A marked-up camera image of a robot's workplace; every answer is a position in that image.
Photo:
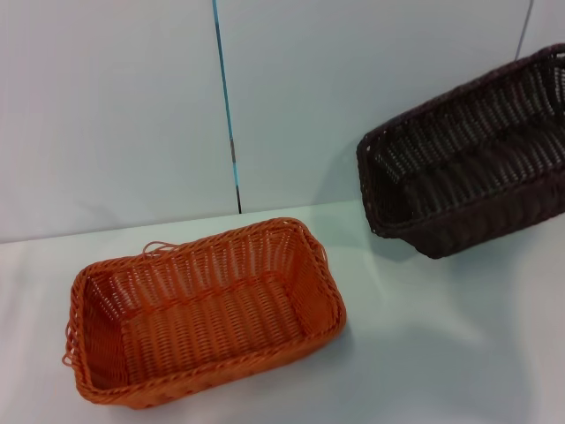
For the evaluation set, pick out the orange woven plastic basket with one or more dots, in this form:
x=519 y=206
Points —
x=212 y=327

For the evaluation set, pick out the blue wall seam strip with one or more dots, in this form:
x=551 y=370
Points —
x=224 y=88

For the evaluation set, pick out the gray wall seam strip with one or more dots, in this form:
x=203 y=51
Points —
x=525 y=33

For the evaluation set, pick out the dark brown woven basket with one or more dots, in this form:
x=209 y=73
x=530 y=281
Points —
x=463 y=221

